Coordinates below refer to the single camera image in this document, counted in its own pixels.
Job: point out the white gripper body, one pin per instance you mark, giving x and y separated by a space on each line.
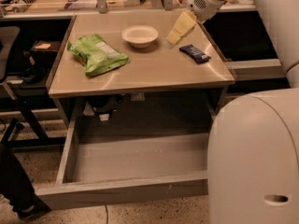
204 6

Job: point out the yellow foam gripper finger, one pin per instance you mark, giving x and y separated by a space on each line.
185 22

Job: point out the dark blue rxbar wrapper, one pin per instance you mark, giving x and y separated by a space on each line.
196 54

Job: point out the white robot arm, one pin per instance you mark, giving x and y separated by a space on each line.
253 144

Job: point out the grey open drawer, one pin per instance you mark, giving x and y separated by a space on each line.
131 160

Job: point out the white paper bowl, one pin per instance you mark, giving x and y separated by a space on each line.
139 36

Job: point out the grey metal cabinet table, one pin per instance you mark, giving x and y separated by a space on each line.
159 67

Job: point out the green chip bag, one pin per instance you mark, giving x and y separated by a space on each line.
96 55

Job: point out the black box under bench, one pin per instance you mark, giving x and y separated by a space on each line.
45 52

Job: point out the black coiled tool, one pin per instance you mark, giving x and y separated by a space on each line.
22 5

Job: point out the black office chair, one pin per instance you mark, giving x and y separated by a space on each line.
8 36

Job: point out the black shoe of person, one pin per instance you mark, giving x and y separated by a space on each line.
36 211

